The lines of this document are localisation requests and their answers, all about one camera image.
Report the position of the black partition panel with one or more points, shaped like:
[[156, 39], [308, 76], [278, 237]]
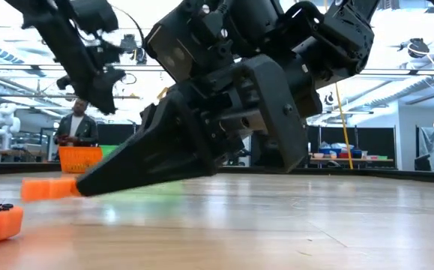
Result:
[[374, 140], [115, 133]]

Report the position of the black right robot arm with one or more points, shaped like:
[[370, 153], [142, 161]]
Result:
[[333, 33]]

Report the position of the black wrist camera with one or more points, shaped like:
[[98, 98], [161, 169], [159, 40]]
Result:
[[179, 41], [94, 15]]

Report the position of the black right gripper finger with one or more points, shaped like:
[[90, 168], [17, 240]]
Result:
[[153, 157]]

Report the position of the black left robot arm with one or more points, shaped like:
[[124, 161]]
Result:
[[59, 41]]

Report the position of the orange plastic basket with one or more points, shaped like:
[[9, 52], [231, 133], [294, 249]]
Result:
[[78, 159]]

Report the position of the green plastic basket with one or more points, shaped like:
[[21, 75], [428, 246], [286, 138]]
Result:
[[108, 150]]

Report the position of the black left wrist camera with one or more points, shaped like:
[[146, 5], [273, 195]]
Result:
[[94, 15]]

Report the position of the person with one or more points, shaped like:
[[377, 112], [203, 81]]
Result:
[[76, 127]]

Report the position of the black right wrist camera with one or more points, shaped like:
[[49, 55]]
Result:
[[179, 41]]

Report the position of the black aluminium table frame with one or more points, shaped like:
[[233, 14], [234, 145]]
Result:
[[14, 168]]

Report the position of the black chair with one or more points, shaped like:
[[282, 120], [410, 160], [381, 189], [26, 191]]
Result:
[[422, 163]]

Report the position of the wooden side table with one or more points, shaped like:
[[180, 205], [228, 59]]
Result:
[[351, 160]]

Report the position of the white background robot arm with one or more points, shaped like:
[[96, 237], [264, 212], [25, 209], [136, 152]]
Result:
[[5, 123]]

